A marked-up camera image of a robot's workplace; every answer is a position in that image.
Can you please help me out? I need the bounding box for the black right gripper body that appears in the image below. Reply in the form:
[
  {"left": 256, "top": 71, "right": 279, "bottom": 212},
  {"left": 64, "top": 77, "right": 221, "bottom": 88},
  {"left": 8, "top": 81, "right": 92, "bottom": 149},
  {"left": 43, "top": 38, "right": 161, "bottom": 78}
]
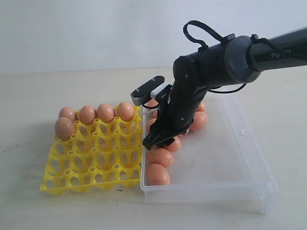
[{"left": 147, "top": 83, "right": 208, "bottom": 141}]

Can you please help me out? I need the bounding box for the brown egg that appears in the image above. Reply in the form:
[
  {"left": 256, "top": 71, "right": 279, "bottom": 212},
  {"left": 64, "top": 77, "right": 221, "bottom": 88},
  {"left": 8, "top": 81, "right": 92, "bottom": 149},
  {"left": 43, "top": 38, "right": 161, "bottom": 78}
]
[
  {"left": 165, "top": 137, "right": 181, "bottom": 152},
  {"left": 55, "top": 117, "right": 75, "bottom": 141},
  {"left": 146, "top": 99, "right": 158, "bottom": 107},
  {"left": 146, "top": 163, "right": 170, "bottom": 185},
  {"left": 190, "top": 111, "right": 208, "bottom": 131},
  {"left": 146, "top": 148, "right": 174, "bottom": 168},
  {"left": 196, "top": 101, "right": 206, "bottom": 112}
]

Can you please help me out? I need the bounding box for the brown egg placed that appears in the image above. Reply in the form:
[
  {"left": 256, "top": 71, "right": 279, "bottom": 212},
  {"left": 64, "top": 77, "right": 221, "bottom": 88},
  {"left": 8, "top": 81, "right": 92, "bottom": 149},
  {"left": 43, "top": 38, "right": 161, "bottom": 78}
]
[
  {"left": 59, "top": 106, "right": 78, "bottom": 122},
  {"left": 97, "top": 103, "right": 116, "bottom": 123},
  {"left": 79, "top": 105, "right": 96, "bottom": 125}
]

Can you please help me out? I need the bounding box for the clear plastic container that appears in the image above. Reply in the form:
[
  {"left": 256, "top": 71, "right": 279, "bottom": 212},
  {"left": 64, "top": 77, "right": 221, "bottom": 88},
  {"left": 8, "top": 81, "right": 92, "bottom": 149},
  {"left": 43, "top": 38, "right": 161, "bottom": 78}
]
[{"left": 140, "top": 93, "right": 279, "bottom": 214}]

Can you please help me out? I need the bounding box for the yellow plastic egg tray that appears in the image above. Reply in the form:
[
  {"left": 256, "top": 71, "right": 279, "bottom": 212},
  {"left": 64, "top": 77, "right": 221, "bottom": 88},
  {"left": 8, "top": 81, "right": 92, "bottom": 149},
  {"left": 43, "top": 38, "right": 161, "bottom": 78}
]
[{"left": 40, "top": 107, "right": 142, "bottom": 195}]

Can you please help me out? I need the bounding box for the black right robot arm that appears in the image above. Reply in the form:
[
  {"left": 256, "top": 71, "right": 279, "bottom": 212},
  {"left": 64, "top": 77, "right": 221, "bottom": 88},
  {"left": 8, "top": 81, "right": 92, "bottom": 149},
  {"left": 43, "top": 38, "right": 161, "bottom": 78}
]
[{"left": 142, "top": 28, "right": 307, "bottom": 150}]

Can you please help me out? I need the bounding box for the brown egg left column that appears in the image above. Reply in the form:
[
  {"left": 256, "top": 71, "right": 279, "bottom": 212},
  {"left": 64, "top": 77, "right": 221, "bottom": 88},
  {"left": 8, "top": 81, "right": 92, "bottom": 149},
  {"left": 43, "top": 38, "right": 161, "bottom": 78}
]
[{"left": 146, "top": 118, "right": 156, "bottom": 132}]

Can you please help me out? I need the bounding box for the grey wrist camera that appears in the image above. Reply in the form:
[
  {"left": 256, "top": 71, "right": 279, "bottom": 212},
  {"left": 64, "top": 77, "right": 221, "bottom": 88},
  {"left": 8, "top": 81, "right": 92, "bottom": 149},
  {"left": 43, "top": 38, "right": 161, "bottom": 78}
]
[{"left": 130, "top": 76, "right": 172, "bottom": 106}]

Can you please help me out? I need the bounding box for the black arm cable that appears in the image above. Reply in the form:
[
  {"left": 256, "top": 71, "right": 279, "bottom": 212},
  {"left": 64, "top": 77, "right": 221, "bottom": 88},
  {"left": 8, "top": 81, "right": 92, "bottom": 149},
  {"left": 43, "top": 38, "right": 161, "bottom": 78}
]
[{"left": 183, "top": 20, "right": 307, "bottom": 94}]

